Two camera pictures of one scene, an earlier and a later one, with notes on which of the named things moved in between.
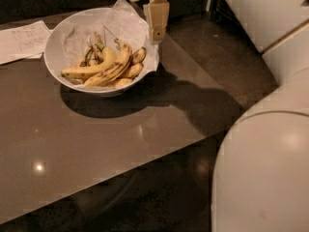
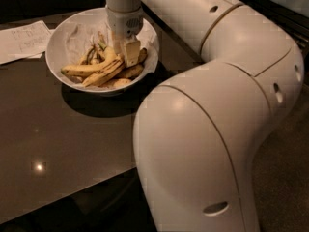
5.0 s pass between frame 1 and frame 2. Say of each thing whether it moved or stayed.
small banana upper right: stayed
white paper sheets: stayed
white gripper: moved
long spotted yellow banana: stayed
